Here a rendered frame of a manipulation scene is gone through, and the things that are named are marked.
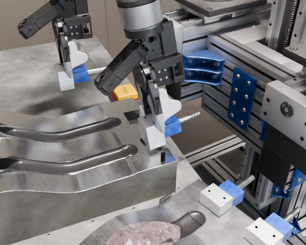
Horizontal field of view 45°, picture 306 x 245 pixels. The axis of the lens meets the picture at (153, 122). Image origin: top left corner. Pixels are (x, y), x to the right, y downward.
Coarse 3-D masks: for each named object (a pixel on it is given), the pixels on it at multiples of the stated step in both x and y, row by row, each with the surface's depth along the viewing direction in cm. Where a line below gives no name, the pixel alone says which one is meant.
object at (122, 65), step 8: (128, 48) 68; (136, 48) 66; (144, 48) 67; (120, 56) 69; (128, 56) 66; (136, 56) 67; (144, 56) 67; (112, 64) 69; (120, 64) 67; (128, 64) 67; (136, 64) 67; (104, 72) 69; (112, 72) 67; (120, 72) 67; (128, 72) 67; (96, 80) 69; (104, 80) 67; (112, 80) 67; (120, 80) 68; (104, 88) 67; (112, 88) 68
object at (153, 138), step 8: (144, 120) 76; (152, 120) 76; (168, 120) 77; (176, 120) 77; (184, 120) 79; (144, 128) 75; (152, 128) 74; (168, 128) 76; (176, 128) 77; (144, 136) 77; (152, 136) 75; (160, 136) 76; (168, 136) 77; (152, 144) 76; (160, 144) 77
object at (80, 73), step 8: (56, 64) 94; (56, 72) 93; (64, 72) 92; (72, 72) 93; (80, 72) 94; (88, 72) 96; (96, 72) 98; (64, 80) 93; (72, 80) 94; (80, 80) 95; (64, 88) 94; (72, 88) 95
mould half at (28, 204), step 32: (32, 128) 81; (64, 128) 85; (128, 128) 84; (64, 160) 76; (128, 160) 75; (160, 160) 75; (0, 192) 62; (32, 192) 65; (64, 192) 68; (96, 192) 71; (128, 192) 75; (160, 192) 78; (0, 224) 66; (32, 224) 69; (64, 224) 72
